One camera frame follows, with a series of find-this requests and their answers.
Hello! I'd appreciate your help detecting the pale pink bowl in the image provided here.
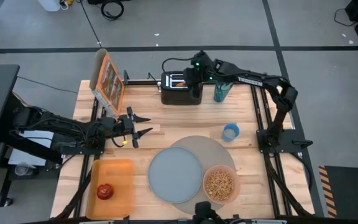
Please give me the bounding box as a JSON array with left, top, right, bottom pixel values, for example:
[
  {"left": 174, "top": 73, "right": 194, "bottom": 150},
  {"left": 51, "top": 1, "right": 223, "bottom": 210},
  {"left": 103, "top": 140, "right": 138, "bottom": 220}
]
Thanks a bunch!
[{"left": 202, "top": 164, "right": 242, "bottom": 205}]

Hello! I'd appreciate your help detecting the long black floor cable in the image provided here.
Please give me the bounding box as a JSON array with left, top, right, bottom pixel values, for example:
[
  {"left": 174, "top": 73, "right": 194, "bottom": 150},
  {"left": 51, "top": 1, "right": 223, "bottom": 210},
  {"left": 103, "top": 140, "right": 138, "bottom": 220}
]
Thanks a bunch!
[{"left": 79, "top": 0, "right": 117, "bottom": 80}]

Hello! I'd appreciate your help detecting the round grey-brown placemat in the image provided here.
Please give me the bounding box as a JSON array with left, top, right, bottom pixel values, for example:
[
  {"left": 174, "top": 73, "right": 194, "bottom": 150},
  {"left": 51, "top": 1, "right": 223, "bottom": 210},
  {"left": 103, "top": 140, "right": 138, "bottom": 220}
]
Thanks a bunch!
[{"left": 166, "top": 134, "right": 237, "bottom": 216}]

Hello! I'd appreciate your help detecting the black looped wrist cable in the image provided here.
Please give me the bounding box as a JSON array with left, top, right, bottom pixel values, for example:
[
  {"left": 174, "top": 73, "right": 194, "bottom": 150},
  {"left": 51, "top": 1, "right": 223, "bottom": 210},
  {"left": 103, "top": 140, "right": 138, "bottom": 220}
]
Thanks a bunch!
[{"left": 161, "top": 56, "right": 196, "bottom": 74}]

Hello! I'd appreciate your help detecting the coiled black cable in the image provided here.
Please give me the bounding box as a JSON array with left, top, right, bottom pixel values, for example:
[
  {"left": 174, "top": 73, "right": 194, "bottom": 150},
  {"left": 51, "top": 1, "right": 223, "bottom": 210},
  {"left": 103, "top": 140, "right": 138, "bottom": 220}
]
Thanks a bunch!
[{"left": 100, "top": 0, "right": 125, "bottom": 21}]

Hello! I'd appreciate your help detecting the orange printed cereal box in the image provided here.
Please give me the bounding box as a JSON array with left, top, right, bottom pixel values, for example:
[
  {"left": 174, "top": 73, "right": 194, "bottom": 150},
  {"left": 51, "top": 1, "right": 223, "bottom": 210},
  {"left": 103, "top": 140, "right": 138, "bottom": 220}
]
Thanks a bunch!
[{"left": 89, "top": 48, "right": 126, "bottom": 117}]

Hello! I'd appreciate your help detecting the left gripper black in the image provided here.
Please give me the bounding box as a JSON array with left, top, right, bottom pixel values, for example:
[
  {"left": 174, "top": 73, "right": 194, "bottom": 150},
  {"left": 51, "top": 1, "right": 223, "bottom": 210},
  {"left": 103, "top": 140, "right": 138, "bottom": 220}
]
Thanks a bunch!
[{"left": 116, "top": 106, "right": 154, "bottom": 149}]

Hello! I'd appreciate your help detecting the white container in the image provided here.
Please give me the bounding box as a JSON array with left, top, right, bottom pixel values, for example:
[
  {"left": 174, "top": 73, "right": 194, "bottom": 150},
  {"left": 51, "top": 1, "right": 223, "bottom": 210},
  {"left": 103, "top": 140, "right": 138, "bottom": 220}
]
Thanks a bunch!
[{"left": 37, "top": 0, "right": 62, "bottom": 12}]

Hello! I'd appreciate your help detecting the black yellow-striped floor mat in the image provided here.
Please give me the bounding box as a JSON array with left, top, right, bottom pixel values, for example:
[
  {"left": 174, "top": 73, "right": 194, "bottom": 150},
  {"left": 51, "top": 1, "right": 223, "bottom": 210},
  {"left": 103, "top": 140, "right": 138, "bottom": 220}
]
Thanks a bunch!
[{"left": 318, "top": 165, "right": 358, "bottom": 219}]

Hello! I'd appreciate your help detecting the clear plastic cup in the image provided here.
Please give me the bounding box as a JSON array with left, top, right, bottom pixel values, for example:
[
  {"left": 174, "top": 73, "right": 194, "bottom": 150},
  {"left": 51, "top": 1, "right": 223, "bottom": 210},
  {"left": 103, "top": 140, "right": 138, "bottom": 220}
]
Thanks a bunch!
[{"left": 14, "top": 161, "right": 37, "bottom": 177}]

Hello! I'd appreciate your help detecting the black toaster power cord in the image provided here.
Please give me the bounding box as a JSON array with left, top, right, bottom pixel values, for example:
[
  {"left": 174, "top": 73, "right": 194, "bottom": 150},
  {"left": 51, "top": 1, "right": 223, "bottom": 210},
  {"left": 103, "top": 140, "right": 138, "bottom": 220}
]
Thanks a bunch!
[{"left": 147, "top": 72, "right": 163, "bottom": 91}]

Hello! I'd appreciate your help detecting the black metal table frame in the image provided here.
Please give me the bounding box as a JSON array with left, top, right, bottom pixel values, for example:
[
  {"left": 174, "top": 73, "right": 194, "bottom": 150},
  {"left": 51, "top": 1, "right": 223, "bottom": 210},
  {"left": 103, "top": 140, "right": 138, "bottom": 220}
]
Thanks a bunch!
[{"left": 51, "top": 70, "right": 326, "bottom": 224}]

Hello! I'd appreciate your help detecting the grey round plate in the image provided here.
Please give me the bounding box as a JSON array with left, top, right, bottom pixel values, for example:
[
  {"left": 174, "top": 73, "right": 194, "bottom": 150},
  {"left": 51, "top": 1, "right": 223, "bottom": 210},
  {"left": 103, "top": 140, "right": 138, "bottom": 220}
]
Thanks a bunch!
[{"left": 147, "top": 146, "right": 204, "bottom": 205}]

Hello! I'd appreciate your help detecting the black two-slot toaster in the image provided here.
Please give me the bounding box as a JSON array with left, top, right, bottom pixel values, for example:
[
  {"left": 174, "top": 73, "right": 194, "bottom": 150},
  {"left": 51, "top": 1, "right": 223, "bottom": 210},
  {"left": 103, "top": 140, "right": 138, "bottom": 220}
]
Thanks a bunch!
[{"left": 160, "top": 70, "right": 204, "bottom": 106}]

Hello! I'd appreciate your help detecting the light blue plastic cup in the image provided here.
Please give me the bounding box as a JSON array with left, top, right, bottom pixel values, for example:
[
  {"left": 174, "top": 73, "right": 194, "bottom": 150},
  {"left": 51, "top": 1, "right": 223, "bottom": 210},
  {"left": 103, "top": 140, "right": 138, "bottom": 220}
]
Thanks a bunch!
[{"left": 222, "top": 123, "right": 241, "bottom": 143}]

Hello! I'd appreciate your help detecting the red apple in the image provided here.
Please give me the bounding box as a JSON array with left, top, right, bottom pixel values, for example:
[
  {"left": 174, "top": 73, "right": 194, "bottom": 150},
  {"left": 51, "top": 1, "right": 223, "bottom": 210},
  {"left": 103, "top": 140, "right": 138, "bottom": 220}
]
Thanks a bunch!
[{"left": 96, "top": 183, "right": 115, "bottom": 200}]

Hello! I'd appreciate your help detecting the heap of cereal pieces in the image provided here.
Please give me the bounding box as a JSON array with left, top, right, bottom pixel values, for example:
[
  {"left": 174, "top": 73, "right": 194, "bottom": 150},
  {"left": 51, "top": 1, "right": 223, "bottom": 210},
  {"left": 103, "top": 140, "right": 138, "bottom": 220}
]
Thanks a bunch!
[{"left": 205, "top": 170, "right": 236, "bottom": 202}]

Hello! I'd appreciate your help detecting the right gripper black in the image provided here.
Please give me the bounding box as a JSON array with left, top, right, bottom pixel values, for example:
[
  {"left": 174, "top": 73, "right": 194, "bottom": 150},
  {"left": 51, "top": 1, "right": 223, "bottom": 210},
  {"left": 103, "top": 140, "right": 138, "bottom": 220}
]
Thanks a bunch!
[{"left": 183, "top": 62, "right": 204, "bottom": 99}]

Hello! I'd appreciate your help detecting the white paper sheet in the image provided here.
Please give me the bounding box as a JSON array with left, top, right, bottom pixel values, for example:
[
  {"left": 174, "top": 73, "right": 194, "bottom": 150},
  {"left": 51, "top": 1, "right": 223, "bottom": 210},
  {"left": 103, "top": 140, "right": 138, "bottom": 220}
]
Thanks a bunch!
[{"left": 7, "top": 129, "right": 54, "bottom": 167}]

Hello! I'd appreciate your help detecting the orange plastic tray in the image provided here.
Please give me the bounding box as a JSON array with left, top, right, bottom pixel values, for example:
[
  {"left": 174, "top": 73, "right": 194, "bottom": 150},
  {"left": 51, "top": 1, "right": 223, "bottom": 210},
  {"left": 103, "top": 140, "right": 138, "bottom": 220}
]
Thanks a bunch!
[{"left": 85, "top": 159, "right": 135, "bottom": 220}]

